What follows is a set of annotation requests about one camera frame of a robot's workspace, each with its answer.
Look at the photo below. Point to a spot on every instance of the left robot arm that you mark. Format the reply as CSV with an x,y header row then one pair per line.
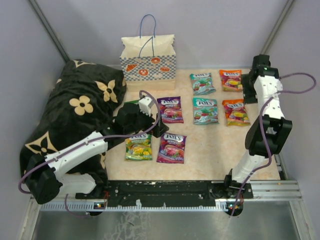
x,y
61,173

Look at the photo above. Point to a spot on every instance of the aluminium frame rail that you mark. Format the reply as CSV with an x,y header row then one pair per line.
x,y
259,190

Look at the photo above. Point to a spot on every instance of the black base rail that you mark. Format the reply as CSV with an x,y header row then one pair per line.
x,y
156,193

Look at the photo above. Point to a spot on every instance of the black floral pillow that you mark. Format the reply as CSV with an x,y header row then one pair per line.
x,y
83,99

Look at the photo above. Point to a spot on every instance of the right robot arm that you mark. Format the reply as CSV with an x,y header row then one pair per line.
x,y
268,134

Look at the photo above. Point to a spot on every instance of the green candy bag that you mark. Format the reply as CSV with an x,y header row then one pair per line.
x,y
132,102
139,148

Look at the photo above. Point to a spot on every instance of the teal candy bag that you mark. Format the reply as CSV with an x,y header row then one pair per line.
x,y
205,111
202,84

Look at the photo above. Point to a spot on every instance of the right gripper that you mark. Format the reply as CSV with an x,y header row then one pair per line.
x,y
248,96

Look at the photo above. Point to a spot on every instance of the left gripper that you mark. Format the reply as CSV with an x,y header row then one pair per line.
x,y
160,128

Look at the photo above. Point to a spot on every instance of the orange candy bag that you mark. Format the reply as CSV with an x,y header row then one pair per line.
x,y
235,112
231,80

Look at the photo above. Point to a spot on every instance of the checkered paper bag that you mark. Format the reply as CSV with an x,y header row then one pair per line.
x,y
150,73

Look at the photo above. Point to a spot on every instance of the purple candy bag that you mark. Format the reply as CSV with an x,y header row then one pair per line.
x,y
171,110
172,149

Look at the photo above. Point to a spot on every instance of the blue bag string handle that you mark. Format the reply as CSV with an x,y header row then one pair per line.
x,y
151,28

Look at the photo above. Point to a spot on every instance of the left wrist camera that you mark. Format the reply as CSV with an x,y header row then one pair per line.
x,y
145,104

